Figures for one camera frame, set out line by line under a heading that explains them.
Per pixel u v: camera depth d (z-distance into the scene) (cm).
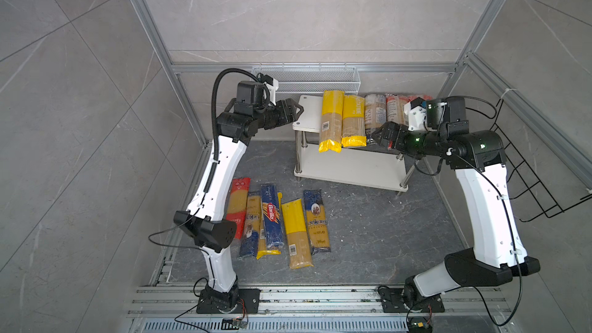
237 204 93
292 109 62
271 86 63
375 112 78
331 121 74
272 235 82
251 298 73
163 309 73
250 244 82
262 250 82
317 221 88
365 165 102
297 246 83
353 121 75
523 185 65
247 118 51
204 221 45
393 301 73
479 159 39
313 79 98
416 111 56
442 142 43
